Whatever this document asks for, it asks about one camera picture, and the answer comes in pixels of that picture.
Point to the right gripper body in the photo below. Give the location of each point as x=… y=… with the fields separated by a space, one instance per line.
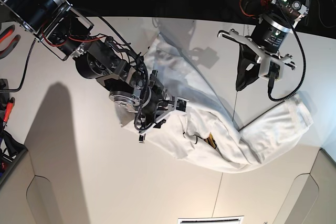
x=156 y=105

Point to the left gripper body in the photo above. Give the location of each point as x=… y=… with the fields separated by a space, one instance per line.
x=265 y=41

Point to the white printed t-shirt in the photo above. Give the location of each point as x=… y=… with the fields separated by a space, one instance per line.
x=206 y=134

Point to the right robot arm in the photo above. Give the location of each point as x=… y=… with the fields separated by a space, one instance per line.
x=109 y=60

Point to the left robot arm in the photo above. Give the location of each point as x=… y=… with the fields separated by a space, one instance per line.
x=292 y=11

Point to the white vent grille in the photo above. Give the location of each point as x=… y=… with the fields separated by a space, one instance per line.
x=217 y=220

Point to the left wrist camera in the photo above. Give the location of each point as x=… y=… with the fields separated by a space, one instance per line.
x=273 y=71

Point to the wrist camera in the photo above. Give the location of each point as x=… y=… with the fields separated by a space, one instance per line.
x=180 y=105
x=273 y=71

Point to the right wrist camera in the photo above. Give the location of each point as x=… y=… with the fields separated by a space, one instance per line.
x=180 y=105

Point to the red handled tool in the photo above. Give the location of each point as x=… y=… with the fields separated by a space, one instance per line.
x=8 y=111

